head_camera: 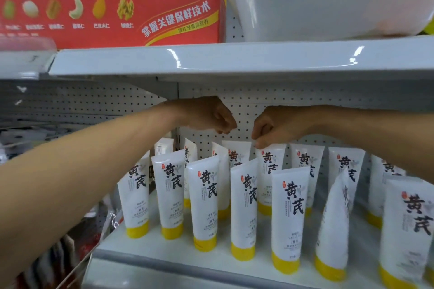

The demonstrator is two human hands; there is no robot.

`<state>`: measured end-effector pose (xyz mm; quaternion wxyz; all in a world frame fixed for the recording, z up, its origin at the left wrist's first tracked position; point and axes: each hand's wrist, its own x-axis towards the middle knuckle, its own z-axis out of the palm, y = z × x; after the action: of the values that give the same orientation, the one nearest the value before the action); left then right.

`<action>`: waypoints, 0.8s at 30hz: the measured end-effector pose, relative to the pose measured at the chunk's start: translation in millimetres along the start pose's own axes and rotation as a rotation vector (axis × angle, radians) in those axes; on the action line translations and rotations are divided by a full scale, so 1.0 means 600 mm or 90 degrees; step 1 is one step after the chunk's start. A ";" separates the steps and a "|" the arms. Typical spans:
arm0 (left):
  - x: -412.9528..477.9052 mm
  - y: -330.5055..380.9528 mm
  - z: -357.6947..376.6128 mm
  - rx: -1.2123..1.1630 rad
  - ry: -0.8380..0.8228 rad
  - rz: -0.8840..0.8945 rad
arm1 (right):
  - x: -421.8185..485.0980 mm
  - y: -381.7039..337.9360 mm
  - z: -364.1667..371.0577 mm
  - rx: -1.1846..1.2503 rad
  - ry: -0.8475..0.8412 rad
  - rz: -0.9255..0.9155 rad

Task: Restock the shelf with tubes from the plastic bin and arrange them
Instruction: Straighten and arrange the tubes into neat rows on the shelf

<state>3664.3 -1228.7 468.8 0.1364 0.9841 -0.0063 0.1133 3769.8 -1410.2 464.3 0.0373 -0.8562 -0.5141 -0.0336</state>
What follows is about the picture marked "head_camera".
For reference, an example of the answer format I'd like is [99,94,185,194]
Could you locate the person's right hand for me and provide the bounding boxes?
[251,105,321,150]

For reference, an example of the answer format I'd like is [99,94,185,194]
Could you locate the person's left hand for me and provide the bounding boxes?
[175,96,238,135]

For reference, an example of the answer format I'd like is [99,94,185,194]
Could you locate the white yellow-capped cream tube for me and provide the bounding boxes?
[256,144,287,216]

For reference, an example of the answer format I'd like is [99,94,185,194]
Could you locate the person's right forearm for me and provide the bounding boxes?
[314,105,434,182]

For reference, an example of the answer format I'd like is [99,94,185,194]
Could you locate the person's left forearm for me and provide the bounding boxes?
[0,100,184,286]

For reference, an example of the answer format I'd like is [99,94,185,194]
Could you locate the white metal shelf board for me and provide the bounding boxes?
[91,189,434,289]
[48,35,434,80]

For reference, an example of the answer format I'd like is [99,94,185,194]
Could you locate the rows of white tubes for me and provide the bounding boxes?
[117,137,434,289]

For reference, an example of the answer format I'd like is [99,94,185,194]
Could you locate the white pegboard back panel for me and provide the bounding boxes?
[0,4,434,205]

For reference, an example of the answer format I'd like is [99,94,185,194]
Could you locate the red nut picture box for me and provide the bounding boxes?
[0,0,226,50]

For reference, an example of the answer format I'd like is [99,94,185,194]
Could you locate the clear plastic wrapped goods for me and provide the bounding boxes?
[14,194,124,289]

